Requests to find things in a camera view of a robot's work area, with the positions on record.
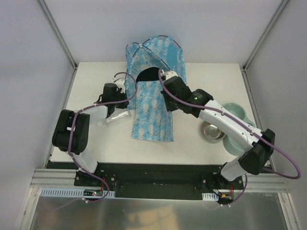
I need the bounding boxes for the thin black tent pole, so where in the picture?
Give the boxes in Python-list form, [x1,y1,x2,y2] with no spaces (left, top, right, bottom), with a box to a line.
[125,35,186,76]

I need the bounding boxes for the aluminium front rail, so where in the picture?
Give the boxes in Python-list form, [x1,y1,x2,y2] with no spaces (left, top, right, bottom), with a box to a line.
[30,169,290,193]

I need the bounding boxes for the aluminium frame post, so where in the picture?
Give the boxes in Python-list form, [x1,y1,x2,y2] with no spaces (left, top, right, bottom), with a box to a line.
[37,0,77,69]
[242,0,295,71]

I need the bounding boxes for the right aluminium frame post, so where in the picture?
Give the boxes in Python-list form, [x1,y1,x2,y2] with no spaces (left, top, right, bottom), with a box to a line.
[242,0,295,71]

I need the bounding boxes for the blue snowman pet tent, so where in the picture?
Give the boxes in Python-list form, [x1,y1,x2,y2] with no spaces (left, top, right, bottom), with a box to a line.
[125,34,187,115]

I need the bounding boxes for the green double pet bowl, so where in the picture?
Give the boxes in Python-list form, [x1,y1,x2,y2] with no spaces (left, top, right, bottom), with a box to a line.
[223,103,255,157]

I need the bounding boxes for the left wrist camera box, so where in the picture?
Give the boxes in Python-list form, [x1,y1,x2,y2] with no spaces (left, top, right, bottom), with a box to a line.
[114,78,126,93]

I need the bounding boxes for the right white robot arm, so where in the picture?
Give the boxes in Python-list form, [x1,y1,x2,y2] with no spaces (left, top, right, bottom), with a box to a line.
[161,76,275,189]

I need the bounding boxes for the blue snowman tent mat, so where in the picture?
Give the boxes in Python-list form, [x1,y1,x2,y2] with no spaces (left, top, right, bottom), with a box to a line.
[129,80,174,142]

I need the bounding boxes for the left aluminium frame post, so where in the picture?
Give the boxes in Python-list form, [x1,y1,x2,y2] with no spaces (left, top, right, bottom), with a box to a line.
[37,0,77,69]

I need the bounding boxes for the stainless steel bowl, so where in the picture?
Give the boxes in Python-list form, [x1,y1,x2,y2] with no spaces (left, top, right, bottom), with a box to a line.
[201,121,226,142]

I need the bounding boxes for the clear plastic water bottle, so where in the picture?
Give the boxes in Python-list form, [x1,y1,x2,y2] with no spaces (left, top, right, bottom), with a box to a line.
[97,109,131,127]

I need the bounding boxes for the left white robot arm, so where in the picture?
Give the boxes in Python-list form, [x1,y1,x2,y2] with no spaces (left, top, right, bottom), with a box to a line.
[52,79,129,186]

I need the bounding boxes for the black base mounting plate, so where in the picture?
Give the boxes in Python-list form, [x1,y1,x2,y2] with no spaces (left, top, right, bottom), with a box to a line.
[47,161,244,200]

